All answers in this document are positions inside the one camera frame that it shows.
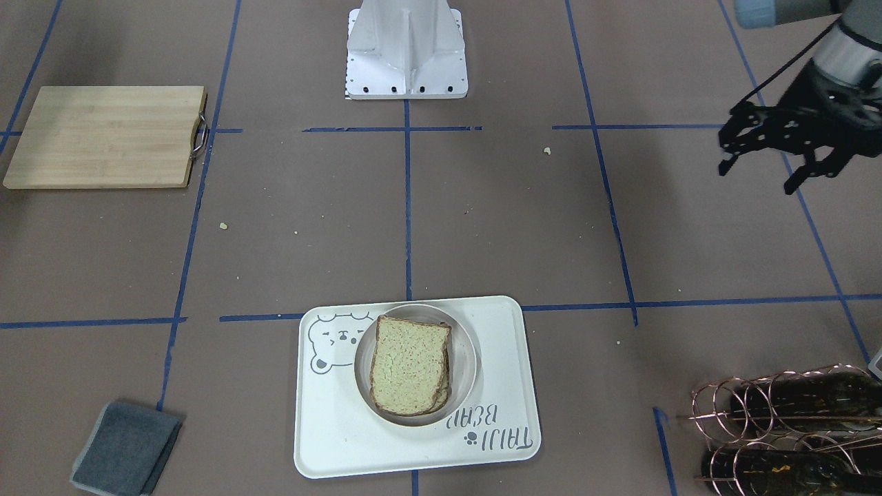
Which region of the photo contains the cream bear serving tray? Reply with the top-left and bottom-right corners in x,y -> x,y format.
293,296 -> 542,478

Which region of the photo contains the bread slice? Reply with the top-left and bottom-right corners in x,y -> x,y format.
369,315 -> 453,417

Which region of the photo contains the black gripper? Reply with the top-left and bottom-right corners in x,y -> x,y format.
718,62 -> 881,195

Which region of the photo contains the copper wire bottle rack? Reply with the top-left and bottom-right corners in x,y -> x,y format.
686,364 -> 881,495

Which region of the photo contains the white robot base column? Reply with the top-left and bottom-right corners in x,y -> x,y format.
345,1 -> 469,101

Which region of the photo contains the green wine bottle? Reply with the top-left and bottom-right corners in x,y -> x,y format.
701,446 -> 881,495
730,373 -> 881,433

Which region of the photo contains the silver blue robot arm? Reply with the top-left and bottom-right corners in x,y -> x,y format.
718,1 -> 881,195

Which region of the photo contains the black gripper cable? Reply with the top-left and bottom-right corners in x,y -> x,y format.
748,21 -> 838,107

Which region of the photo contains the green wine bottle middle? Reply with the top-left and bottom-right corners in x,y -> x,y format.
730,373 -> 881,433

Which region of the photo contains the green wine bottle front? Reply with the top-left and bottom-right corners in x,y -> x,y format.
701,446 -> 881,495

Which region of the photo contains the wooden cutting board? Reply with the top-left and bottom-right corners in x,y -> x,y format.
3,85 -> 207,189

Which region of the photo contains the folded grey cloth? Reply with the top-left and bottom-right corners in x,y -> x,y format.
70,401 -> 183,495

